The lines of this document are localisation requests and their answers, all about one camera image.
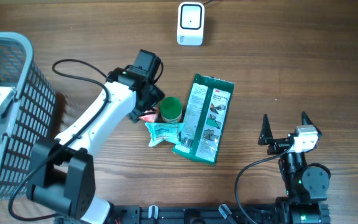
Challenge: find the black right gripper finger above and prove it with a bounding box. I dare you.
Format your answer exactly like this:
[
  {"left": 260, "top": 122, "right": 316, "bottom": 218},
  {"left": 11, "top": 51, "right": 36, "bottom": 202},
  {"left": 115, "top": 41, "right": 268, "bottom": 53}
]
[
  {"left": 301, "top": 111, "right": 322, "bottom": 136},
  {"left": 258, "top": 114, "right": 273, "bottom": 144}
]

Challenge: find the red white small packet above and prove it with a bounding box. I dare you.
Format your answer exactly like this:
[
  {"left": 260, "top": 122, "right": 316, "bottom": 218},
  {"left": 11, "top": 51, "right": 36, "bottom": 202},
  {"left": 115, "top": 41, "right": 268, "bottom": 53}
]
[{"left": 139, "top": 110, "right": 158, "bottom": 123}]

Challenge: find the green lid jar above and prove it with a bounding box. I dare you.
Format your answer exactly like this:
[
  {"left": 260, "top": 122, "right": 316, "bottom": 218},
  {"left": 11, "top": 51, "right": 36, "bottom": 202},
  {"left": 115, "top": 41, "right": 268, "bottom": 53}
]
[{"left": 160, "top": 96, "right": 183, "bottom": 123}]

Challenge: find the teal tissue packet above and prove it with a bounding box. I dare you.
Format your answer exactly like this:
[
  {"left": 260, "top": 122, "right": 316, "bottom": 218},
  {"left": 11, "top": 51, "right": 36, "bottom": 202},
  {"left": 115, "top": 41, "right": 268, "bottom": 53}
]
[{"left": 145, "top": 123, "right": 184, "bottom": 147}]

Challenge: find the green 3M wipes packet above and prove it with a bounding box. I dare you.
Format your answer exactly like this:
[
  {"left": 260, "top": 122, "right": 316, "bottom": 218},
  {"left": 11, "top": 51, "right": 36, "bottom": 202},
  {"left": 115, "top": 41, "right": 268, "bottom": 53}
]
[{"left": 173, "top": 73, "right": 234, "bottom": 165}]

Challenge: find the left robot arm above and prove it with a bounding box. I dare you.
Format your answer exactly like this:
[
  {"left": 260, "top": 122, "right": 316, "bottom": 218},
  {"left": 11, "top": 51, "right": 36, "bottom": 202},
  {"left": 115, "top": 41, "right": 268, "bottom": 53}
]
[{"left": 25, "top": 50, "right": 164, "bottom": 223}]

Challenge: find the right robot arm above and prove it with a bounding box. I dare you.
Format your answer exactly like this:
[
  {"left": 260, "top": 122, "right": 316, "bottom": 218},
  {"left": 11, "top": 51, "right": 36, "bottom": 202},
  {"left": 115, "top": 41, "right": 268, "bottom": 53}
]
[{"left": 258, "top": 112, "right": 331, "bottom": 224}]

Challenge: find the white barcode scanner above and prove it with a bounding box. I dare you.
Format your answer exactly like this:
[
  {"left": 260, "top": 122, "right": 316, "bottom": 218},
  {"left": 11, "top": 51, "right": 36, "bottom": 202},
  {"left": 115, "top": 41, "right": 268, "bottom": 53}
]
[{"left": 177, "top": 1, "right": 205, "bottom": 46}]

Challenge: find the grey plastic shopping basket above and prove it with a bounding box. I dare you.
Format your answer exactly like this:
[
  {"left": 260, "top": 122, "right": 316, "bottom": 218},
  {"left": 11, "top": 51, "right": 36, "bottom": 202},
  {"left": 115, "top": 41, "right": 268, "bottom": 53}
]
[{"left": 0, "top": 32, "right": 56, "bottom": 200}]

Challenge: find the black camera cable right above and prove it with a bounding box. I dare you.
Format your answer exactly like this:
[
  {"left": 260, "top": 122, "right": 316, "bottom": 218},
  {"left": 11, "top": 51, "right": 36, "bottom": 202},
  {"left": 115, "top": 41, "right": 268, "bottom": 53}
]
[{"left": 234, "top": 142, "right": 295, "bottom": 224}]

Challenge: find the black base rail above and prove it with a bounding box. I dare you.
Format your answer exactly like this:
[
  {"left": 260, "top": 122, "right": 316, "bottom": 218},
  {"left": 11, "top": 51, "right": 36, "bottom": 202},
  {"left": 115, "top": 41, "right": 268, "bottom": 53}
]
[{"left": 112, "top": 204, "right": 291, "bottom": 224}]

